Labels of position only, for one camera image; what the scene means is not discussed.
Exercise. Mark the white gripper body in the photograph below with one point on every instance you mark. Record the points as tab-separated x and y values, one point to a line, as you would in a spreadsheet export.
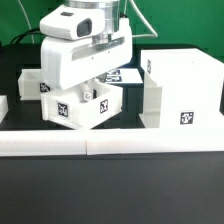
65	64

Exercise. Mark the white front drawer box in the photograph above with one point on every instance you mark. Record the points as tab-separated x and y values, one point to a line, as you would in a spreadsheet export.
68	108

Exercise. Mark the white drawer box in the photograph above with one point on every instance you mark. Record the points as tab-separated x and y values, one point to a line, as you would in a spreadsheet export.
31	85
68	108

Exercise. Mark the white drawer cabinet frame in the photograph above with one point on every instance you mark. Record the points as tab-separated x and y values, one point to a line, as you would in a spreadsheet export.
182	89

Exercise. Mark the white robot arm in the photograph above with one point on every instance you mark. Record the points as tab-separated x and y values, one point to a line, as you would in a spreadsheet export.
112	18

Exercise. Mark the white rear drawer box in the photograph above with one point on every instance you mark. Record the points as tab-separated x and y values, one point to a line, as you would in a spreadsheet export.
31	85

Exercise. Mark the white marker tag sheet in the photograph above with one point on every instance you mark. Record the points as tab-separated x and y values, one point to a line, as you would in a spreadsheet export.
123	76

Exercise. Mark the white front fence bar right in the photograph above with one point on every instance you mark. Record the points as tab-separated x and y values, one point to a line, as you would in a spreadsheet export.
137	141

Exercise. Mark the white fence bar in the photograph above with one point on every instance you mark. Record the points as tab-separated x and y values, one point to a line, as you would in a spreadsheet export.
42	143
3	107
137	141

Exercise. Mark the white front fence bar left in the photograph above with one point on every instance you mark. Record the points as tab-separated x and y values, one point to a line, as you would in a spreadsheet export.
42	143

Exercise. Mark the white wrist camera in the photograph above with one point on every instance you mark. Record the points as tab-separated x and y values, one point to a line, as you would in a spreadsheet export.
73	23

